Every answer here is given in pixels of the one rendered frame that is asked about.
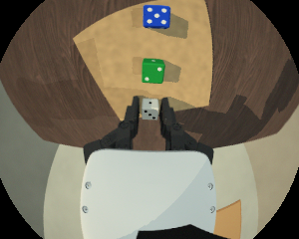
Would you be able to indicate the tan mat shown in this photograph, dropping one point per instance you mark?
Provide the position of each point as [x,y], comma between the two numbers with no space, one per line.
[114,48]

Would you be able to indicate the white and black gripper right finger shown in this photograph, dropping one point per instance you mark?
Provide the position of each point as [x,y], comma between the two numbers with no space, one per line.
[172,132]

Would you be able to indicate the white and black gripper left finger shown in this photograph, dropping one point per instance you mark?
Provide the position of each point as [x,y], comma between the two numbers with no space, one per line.
[122,136]

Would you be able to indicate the blue die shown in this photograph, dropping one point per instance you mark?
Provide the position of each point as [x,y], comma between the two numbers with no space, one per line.
[156,16]

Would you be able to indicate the green die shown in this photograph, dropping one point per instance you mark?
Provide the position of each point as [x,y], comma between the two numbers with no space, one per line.
[153,71]

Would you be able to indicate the white die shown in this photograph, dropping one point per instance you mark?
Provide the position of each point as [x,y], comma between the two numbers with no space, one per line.
[150,109]

